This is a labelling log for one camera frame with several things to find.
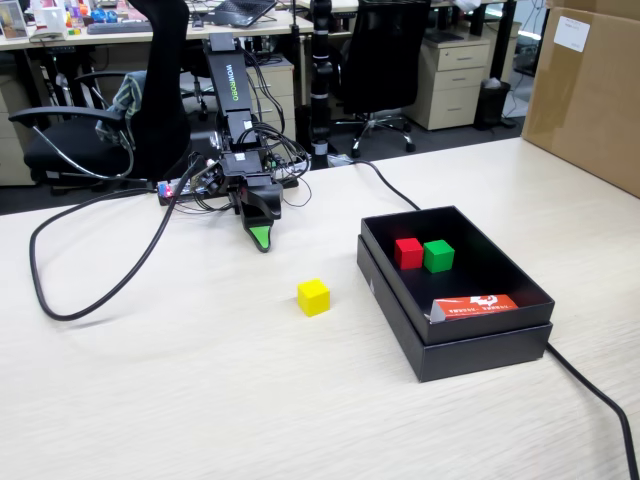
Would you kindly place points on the red cube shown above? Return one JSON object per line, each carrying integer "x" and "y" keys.
{"x": 408, "y": 253}

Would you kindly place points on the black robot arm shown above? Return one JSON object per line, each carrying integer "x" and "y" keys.
{"x": 227, "y": 75}

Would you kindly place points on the black jointed pole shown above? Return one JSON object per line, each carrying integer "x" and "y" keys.
{"x": 320, "y": 90}

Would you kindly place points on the black trash bin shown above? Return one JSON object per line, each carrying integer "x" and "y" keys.
{"x": 491, "y": 105}

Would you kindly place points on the yellow cube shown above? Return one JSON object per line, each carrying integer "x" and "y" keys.
{"x": 313, "y": 298}

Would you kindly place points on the striped cloth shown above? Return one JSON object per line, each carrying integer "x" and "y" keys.
{"x": 131, "y": 87}

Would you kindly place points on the picture frame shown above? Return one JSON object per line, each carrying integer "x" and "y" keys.
{"x": 12, "y": 20}

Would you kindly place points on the beige cabinet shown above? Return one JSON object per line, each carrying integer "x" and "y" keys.
{"x": 10, "y": 150}

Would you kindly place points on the black office chair with armrests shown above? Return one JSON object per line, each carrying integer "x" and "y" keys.
{"x": 165, "y": 100}

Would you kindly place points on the black mesh office chair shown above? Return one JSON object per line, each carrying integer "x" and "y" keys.
{"x": 380, "y": 60}

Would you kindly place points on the beige drawer pedestal with lock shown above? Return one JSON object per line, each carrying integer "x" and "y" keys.
{"x": 450, "y": 85}

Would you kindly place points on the large cardboard box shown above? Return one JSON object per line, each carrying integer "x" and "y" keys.
{"x": 585, "y": 100}

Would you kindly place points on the white desk device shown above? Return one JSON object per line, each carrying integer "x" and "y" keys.
{"x": 50, "y": 22}

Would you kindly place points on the black keyboard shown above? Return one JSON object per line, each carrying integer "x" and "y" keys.
{"x": 120, "y": 28}

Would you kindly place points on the beige office desk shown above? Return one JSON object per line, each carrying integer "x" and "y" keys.
{"x": 240, "y": 32}

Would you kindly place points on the orange carton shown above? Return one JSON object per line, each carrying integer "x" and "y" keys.
{"x": 475, "y": 306}

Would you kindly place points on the black laptop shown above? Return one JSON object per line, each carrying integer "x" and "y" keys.
{"x": 245, "y": 9}

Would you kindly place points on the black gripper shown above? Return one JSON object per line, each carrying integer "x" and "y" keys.
{"x": 242, "y": 167}

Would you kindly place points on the blue toy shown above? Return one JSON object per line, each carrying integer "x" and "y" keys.
{"x": 102, "y": 15}

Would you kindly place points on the black box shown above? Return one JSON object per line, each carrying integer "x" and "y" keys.
{"x": 470, "y": 357}

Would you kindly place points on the green cube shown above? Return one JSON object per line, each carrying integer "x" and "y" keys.
{"x": 438, "y": 256}

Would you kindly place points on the controller board with red light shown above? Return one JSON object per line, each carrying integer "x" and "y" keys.
{"x": 167, "y": 190}

